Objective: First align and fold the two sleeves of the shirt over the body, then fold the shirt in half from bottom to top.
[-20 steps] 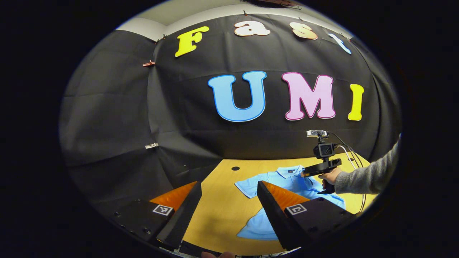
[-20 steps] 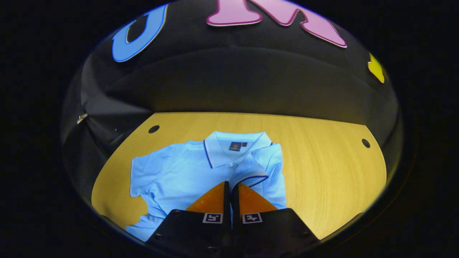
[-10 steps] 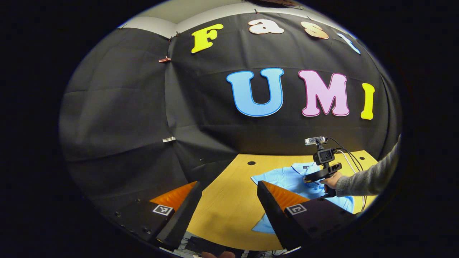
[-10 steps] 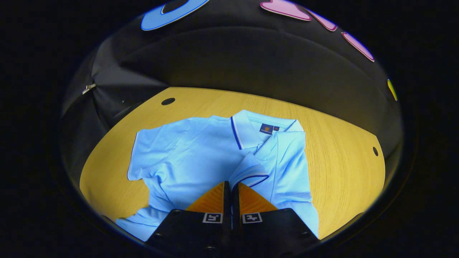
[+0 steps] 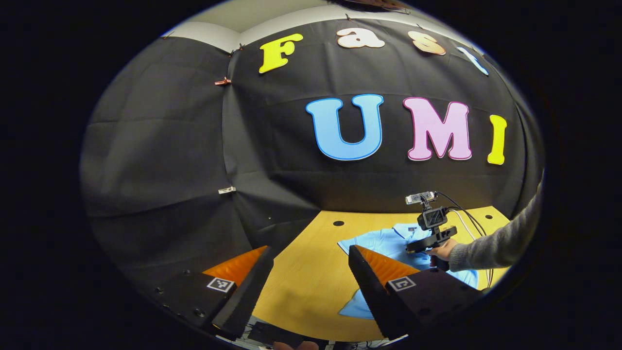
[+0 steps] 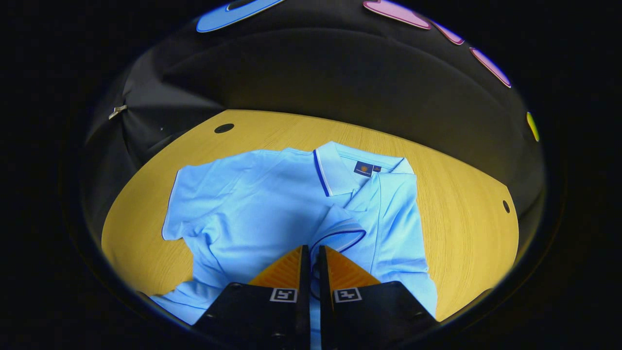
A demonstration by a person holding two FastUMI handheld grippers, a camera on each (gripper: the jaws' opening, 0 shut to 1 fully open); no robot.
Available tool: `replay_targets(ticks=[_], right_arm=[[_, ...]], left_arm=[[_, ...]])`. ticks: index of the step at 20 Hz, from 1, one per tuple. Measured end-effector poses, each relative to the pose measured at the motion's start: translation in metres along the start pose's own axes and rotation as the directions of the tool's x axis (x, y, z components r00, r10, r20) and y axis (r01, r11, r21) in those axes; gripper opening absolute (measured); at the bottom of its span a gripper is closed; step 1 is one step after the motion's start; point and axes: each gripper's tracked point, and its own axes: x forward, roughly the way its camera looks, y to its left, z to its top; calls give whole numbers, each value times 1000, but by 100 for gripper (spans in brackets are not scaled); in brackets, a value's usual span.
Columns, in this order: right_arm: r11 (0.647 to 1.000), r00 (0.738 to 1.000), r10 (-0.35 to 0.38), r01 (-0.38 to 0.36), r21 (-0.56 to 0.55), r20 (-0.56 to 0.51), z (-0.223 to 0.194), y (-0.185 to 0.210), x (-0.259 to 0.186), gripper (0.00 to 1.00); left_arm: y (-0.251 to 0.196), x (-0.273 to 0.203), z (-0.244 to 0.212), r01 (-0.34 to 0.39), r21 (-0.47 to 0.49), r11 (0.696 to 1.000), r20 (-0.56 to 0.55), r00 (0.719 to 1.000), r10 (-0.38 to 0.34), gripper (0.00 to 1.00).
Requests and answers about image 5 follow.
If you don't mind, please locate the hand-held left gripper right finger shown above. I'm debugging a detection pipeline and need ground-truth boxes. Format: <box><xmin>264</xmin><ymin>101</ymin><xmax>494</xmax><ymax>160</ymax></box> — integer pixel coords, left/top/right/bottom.
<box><xmin>348</xmin><ymin>245</ymin><xmax>486</xmax><ymax>341</ymax></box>

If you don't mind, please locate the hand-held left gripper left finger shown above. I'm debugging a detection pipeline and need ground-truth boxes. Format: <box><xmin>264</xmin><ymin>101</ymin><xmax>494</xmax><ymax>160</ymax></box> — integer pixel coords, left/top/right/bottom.
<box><xmin>146</xmin><ymin>245</ymin><xmax>275</xmax><ymax>341</ymax></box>

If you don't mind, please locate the light blue T-shirt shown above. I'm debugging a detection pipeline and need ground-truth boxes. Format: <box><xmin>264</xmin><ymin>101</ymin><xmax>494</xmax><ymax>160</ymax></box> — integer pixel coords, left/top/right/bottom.
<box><xmin>337</xmin><ymin>223</ymin><xmax>479</xmax><ymax>320</ymax></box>

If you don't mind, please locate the black backdrop cloth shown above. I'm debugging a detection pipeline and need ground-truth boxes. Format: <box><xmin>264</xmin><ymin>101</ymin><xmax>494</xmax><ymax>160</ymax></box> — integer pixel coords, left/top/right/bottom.
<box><xmin>80</xmin><ymin>17</ymin><xmax>545</xmax><ymax>292</ymax></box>

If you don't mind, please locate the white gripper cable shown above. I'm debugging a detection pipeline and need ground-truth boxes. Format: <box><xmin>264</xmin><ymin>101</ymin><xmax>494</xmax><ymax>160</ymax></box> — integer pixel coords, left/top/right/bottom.
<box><xmin>447</xmin><ymin>209</ymin><xmax>490</xmax><ymax>287</ymax></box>

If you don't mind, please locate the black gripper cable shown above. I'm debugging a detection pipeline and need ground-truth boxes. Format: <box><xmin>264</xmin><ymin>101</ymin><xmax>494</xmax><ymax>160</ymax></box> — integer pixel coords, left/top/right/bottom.
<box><xmin>435</xmin><ymin>191</ymin><xmax>495</xmax><ymax>288</ymax></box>

